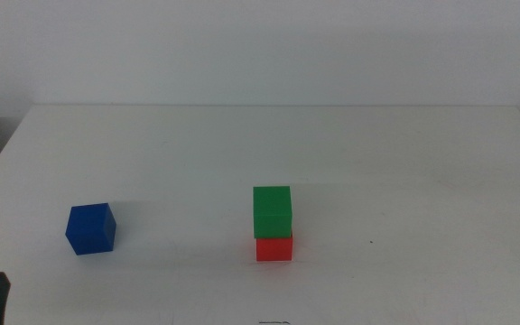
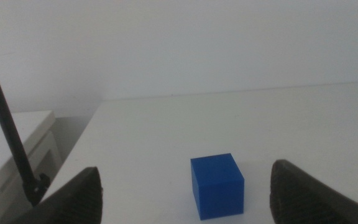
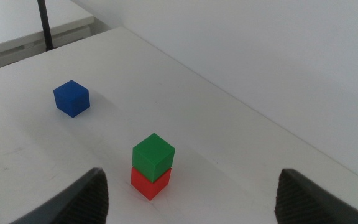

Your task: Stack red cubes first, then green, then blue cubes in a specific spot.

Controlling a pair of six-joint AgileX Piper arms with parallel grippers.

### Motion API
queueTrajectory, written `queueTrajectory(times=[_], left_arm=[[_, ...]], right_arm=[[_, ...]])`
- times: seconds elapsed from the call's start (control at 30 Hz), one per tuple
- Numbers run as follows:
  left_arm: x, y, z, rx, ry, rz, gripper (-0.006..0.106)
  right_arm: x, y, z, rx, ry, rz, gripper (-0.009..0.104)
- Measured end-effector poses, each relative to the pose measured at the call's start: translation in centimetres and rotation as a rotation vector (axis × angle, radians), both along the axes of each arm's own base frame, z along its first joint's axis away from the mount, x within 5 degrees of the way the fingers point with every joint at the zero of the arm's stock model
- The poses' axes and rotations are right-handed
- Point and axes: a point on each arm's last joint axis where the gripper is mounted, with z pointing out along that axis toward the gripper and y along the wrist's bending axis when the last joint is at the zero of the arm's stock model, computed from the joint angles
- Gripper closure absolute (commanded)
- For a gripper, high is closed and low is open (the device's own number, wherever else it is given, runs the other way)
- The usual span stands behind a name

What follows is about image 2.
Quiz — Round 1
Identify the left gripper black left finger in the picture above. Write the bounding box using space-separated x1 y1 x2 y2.
11 166 104 224

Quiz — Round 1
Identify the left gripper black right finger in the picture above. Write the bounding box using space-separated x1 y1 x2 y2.
269 159 358 224

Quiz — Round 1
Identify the blue cube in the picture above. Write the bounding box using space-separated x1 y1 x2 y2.
190 152 246 222

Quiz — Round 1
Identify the black stand pole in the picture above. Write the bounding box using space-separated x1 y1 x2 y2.
0 30 51 208

